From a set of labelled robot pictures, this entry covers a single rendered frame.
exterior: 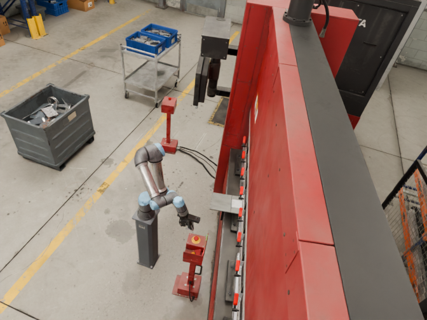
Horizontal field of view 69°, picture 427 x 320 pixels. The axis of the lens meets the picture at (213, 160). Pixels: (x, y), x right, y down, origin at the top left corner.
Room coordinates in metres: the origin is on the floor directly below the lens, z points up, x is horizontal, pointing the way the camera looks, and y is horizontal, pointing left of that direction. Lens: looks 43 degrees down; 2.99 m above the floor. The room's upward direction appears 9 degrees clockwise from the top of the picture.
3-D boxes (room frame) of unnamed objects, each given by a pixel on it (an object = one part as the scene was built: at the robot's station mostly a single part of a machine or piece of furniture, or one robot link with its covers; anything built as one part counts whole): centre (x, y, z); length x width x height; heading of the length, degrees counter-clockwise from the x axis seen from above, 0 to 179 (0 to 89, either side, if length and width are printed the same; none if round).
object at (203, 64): (2.85, 0.25, 1.42); 0.45 x 0.12 x 0.36; 2
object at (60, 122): (2.95, 2.07, 0.36); 0.80 x 0.60 x 0.72; 167
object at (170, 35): (4.95, 1.19, 0.92); 0.50 x 0.36 x 0.18; 77
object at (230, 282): (1.04, -0.26, 0.89); 0.30 x 0.05 x 0.03; 0
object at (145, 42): (4.55, 1.30, 0.92); 0.50 x 0.36 x 0.18; 77
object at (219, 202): (1.65, -0.16, 1.00); 0.26 x 0.18 x 0.01; 90
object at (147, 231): (1.58, 0.50, 0.39); 0.18 x 0.18 x 0.77; 77
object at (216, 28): (2.90, 0.16, 1.53); 0.51 x 0.25 x 0.85; 2
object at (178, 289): (1.35, 0.06, 0.06); 0.25 x 0.20 x 0.12; 86
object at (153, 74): (4.71, 1.25, 0.47); 0.90 x 0.66 x 0.95; 167
